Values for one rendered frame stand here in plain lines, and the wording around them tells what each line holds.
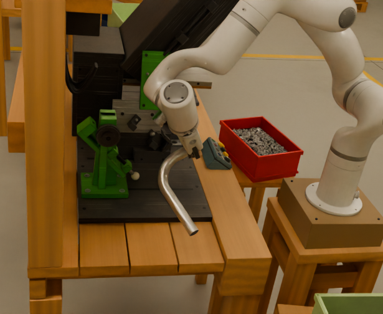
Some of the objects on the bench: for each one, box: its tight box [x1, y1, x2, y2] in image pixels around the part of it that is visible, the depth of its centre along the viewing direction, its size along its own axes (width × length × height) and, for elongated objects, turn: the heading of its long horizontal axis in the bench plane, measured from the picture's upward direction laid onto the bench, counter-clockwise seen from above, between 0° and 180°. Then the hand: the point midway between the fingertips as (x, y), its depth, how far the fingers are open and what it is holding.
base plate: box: [77, 85, 212, 224], centre depth 222 cm, size 42×110×2 cm, turn 178°
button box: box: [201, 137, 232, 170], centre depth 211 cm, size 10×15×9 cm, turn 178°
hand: (189, 147), depth 166 cm, fingers closed on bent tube, 3 cm apart
